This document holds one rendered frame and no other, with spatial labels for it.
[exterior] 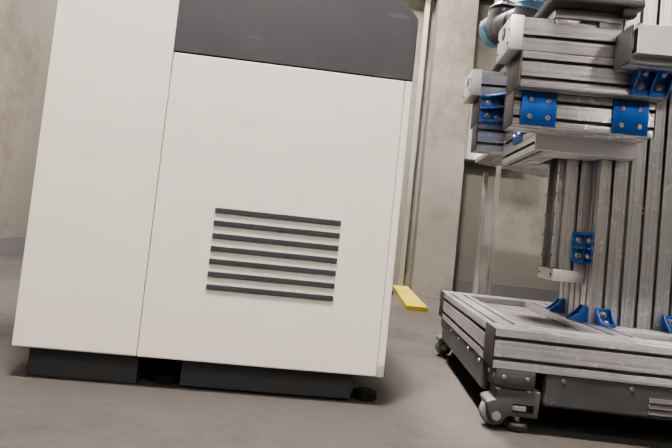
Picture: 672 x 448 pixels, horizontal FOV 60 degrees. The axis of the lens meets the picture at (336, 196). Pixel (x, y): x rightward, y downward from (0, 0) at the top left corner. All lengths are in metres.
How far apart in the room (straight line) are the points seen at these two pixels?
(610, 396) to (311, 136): 0.90
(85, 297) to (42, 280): 0.10
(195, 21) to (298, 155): 0.40
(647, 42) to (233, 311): 1.13
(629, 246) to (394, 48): 0.85
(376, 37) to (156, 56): 0.53
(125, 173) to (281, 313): 0.49
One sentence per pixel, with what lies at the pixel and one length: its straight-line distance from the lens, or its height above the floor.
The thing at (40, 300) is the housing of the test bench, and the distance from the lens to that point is 1.52.
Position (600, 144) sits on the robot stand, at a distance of 1.73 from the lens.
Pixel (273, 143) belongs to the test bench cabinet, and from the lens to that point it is 1.42.
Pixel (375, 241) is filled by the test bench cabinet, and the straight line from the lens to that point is 1.42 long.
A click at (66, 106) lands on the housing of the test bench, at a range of 1.52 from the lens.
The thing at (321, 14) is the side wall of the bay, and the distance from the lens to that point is 1.50.
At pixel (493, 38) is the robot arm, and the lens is 2.28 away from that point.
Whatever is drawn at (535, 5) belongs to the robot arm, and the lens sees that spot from 2.19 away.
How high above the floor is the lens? 0.41
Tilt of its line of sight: 3 degrees up
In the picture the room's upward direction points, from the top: 6 degrees clockwise
